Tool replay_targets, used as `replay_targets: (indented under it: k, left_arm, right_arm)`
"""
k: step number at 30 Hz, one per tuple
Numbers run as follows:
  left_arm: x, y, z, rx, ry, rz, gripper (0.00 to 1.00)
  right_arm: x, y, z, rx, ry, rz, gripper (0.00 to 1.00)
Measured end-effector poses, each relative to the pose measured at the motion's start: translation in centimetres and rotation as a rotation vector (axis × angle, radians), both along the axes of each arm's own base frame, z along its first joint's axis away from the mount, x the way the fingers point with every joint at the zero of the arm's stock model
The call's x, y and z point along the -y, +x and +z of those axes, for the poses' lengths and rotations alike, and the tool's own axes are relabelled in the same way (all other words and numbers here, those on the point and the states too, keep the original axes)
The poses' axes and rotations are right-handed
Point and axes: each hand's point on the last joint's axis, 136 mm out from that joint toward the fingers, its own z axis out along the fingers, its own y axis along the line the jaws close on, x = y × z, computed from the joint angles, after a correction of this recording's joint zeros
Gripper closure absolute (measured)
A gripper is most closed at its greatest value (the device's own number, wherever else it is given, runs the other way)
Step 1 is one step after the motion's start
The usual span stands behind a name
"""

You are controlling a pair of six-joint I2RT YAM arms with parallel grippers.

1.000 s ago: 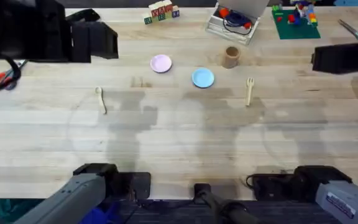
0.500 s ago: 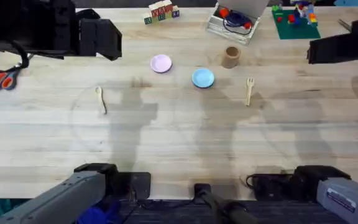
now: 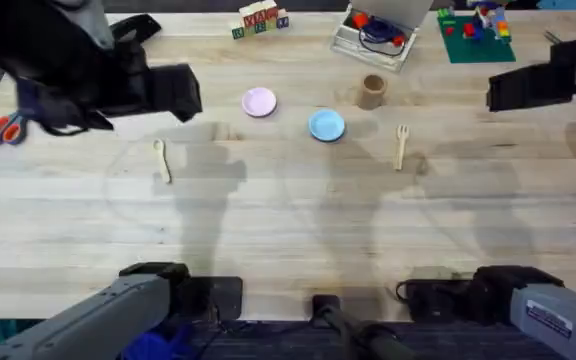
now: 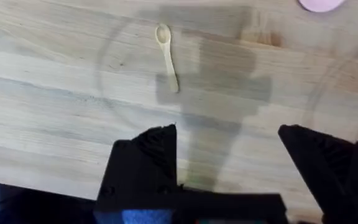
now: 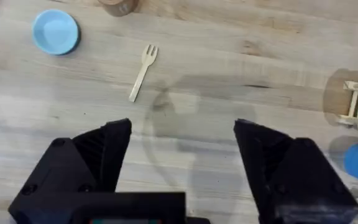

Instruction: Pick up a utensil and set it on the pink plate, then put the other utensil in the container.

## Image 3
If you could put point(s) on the blue cloth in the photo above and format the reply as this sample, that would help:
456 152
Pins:
155 346

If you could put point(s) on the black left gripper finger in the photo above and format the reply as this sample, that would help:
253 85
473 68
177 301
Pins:
175 80
178 106

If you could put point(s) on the pink plate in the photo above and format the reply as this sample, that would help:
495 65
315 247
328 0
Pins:
259 102

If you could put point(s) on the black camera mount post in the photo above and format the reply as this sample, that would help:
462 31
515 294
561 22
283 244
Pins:
353 330

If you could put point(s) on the blue plate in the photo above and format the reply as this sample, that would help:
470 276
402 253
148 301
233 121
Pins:
326 125

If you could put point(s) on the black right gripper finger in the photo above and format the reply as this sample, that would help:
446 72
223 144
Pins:
530 77
528 96

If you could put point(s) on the wooden fork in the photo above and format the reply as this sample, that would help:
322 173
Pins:
400 147

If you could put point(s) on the green board with toy blocks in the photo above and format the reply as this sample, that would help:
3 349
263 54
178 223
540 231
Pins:
473 42

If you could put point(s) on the grey metal tool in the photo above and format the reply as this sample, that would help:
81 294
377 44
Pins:
551 36

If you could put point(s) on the black rail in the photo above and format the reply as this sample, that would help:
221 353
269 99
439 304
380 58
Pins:
278 340

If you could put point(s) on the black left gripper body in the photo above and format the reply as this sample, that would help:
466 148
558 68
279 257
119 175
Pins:
123 80

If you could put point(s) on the stack of letter blocks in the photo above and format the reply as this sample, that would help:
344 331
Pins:
260 19

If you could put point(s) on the brown cylindrical container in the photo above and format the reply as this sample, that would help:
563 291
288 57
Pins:
372 92

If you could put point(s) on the wooden spoon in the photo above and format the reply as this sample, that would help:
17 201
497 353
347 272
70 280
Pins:
163 162

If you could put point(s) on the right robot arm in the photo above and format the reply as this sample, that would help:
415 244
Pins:
553 315

